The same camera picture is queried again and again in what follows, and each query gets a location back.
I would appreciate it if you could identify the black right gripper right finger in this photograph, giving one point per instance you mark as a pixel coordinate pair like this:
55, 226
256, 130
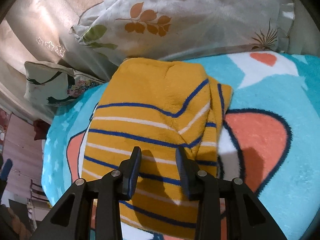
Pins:
246, 216

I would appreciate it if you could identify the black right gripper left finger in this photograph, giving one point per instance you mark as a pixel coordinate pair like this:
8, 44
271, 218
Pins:
97, 200

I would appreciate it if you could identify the mustard striped knit sweater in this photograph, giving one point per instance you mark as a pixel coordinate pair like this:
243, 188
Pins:
157, 106

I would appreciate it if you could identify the teal star fleece blanket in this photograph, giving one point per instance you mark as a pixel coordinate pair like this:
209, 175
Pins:
269, 137

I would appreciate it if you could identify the pink curtain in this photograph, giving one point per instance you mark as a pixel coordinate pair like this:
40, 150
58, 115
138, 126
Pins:
18, 144

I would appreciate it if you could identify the floral print pillow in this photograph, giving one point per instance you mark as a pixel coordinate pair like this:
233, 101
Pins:
55, 85

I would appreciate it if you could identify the white leaf print pillow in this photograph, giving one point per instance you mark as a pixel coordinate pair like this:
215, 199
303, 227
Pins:
182, 29

